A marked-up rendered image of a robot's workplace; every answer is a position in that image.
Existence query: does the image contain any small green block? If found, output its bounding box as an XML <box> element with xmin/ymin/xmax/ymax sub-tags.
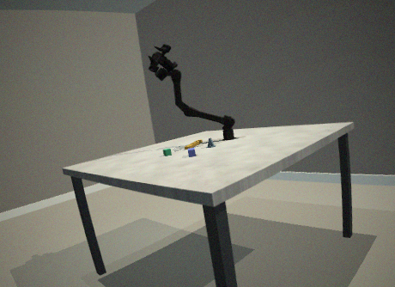
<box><xmin>163</xmin><ymin>149</ymin><xmax>172</xmax><ymax>156</ymax></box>

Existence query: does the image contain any orange bar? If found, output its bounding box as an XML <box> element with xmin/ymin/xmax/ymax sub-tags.
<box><xmin>185</xmin><ymin>139</ymin><xmax>203</xmax><ymax>150</ymax></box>

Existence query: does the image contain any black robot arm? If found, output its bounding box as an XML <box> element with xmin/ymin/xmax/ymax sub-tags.
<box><xmin>155</xmin><ymin>61</ymin><xmax>236</xmax><ymax>140</ymax></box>

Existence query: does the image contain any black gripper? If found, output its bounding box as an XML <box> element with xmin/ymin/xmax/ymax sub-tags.
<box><xmin>149</xmin><ymin>44</ymin><xmax>171</xmax><ymax>73</ymax></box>

